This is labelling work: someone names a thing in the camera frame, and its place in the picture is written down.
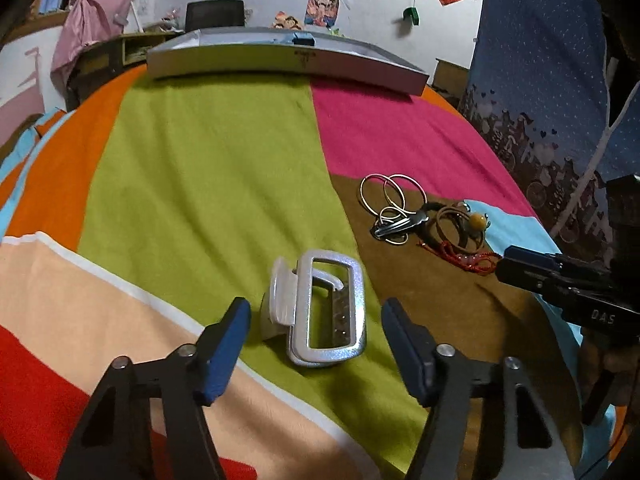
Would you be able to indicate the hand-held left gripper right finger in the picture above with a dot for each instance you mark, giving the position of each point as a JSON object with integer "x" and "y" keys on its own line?
{"x": 405, "y": 350}

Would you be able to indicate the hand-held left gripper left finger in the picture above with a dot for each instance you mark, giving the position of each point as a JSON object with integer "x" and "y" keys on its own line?
{"x": 227, "y": 350}

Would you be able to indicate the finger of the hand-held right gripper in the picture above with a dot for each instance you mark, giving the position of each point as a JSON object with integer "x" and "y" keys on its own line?
{"x": 520, "y": 275}
{"x": 535, "y": 256}

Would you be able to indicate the silver hair claw clip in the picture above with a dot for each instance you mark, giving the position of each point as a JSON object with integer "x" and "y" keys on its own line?
{"x": 320, "y": 310}

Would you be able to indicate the black metal hair clip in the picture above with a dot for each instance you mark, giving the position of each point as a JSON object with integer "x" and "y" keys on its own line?
{"x": 400, "y": 225}

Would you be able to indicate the silver hoop bangle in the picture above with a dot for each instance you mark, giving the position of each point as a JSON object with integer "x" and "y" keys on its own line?
{"x": 412, "y": 185}
{"x": 372, "y": 195}

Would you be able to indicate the grey shallow cardboard box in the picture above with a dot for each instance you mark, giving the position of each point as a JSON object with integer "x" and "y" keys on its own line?
{"x": 280, "y": 62}

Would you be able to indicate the person's right hand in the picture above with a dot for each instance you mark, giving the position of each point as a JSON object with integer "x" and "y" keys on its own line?
{"x": 622, "y": 375}

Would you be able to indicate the blue printed curtain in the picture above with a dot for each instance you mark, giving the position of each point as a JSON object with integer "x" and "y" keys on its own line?
{"x": 540, "y": 85}

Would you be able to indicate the brown cardboard box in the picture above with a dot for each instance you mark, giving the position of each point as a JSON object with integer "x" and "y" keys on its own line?
{"x": 450, "y": 75}

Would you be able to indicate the green hanging ornament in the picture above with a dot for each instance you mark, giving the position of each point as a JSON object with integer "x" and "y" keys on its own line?
{"x": 411, "y": 16}

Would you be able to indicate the blue hair clip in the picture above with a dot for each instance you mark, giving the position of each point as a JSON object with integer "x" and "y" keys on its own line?
{"x": 302, "y": 39}

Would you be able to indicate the wooden desk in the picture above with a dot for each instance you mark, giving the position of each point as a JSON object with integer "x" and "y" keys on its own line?
{"x": 100, "y": 57}

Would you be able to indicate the black office chair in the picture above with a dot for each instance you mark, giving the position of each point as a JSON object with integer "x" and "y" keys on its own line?
{"x": 215, "y": 14}

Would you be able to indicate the pink curtain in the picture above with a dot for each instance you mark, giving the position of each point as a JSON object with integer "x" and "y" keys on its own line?
{"x": 95, "y": 5}

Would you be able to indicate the anime cartoon wall poster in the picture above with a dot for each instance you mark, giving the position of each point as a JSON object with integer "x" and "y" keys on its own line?
{"x": 322, "y": 7}

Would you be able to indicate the family cartoon wall poster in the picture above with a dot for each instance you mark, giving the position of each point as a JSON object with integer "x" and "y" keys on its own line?
{"x": 287, "y": 21}

